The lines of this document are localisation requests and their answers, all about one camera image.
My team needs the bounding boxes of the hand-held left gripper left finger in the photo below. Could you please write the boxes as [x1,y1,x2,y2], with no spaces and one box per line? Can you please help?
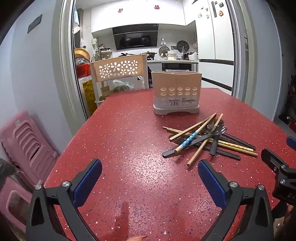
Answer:
[26,159,102,241]

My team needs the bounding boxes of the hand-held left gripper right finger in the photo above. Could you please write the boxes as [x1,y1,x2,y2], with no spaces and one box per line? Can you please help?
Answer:
[198,159,274,241]

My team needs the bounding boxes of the brown wooden chopstick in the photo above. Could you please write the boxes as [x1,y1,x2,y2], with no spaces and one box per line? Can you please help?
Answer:
[169,113,217,141]
[187,113,224,166]

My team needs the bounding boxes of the blue patterned chopstick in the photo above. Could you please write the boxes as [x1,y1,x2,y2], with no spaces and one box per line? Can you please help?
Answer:
[174,115,216,153]

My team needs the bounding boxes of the beige plastic utensil holder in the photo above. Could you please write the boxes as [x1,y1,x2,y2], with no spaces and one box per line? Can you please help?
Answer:
[151,71,202,115]

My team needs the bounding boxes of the gold patterned bamboo chopstick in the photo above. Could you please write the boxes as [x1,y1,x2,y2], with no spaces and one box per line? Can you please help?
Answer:
[166,129,258,156]
[162,126,254,152]

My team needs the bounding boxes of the pile of red bags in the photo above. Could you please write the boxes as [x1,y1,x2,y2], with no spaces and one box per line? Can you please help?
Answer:
[279,80,296,131]

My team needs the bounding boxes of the stack of pink plastic stools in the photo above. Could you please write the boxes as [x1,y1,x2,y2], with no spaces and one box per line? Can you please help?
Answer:
[0,110,59,186]

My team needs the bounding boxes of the gold foil bag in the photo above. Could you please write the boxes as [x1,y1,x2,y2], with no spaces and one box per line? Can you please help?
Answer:
[83,80,98,114]

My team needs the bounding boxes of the black plastic bag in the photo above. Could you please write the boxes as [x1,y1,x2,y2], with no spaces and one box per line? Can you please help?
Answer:
[0,159,19,183]

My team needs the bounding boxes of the bag of green vegetables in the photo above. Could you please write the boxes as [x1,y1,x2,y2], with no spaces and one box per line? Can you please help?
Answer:
[108,79,134,93]

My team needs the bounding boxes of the red plastic basin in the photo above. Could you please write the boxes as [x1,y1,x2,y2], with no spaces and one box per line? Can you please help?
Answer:
[76,63,90,79]

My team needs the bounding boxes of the white plastic bag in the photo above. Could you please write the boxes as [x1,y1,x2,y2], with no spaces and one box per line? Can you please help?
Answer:
[136,75,146,90]

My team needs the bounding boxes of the beige flower-cutout chair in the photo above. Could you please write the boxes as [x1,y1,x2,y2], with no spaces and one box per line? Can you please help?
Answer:
[89,54,149,103]

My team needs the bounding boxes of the black built-in oven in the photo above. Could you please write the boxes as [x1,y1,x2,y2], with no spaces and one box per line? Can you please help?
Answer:
[162,62,192,71]

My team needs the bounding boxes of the golden metal basin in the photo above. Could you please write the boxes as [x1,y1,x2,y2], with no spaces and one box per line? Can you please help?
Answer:
[74,48,91,61]

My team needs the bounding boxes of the condiment bottles rack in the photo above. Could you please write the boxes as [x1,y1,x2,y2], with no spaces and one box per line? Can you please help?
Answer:
[94,47,114,61]

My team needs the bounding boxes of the white refrigerator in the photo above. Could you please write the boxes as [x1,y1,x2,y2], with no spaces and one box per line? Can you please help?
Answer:
[196,0,237,93]

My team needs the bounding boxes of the dark round hanging pan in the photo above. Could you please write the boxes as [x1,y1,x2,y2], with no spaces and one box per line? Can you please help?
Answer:
[177,40,190,52]

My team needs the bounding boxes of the black range hood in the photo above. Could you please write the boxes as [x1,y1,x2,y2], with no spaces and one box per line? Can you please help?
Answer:
[112,24,159,51]

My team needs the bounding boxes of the black wall plate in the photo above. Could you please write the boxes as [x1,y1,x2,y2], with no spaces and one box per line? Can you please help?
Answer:
[28,14,43,33]

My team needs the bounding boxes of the white wall cabinets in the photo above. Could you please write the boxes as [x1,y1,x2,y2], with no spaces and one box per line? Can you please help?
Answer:
[91,0,185,33]

